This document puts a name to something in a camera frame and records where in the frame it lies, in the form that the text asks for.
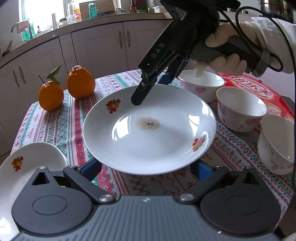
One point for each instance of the orange with green leaves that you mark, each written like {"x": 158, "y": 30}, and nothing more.
{"x": 51, "y": 94}

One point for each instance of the teal bottle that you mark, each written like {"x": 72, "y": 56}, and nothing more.
{"x": 92, "y": 10}

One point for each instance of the patterned christmas tablecloth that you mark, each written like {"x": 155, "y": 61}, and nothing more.
{"x": 63, "y": 128}

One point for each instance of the white floral plate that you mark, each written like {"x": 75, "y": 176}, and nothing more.
{"x": 171, "y": 129}

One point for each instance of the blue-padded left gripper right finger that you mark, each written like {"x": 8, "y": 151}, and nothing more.
{"x": 201, "y": 170}

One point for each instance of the kitchen faucet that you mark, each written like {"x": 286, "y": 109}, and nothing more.
{"x": 23, "y": 26}

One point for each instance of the red cardboard box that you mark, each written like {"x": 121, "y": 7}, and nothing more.
{"x": 275, "y": 103}

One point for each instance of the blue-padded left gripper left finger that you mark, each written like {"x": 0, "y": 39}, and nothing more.
{"x": 90, "y": 169}

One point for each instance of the white kitchen cabinets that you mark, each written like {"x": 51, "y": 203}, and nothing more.
{"x": 102, "y": 50}

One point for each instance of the white floral shallow bowl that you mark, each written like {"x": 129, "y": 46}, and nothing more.
{"x": 16, "y": 170}

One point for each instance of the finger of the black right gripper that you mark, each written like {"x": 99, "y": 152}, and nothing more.
{"x": 175, "y": 67}
{"x": 147, "y": 83}

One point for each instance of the gloved right hand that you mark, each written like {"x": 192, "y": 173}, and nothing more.
{"x": 232, "y": 64}

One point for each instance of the white sleeved right forearm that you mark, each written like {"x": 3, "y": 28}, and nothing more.
{"x": 272, "y": 39}

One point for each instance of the wrinkled orange fruit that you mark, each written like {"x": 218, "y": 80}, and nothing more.
{"x": 80, "y": 82}

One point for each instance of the pink floral small bowl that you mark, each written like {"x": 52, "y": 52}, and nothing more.
{"x": 204, "y": 86}

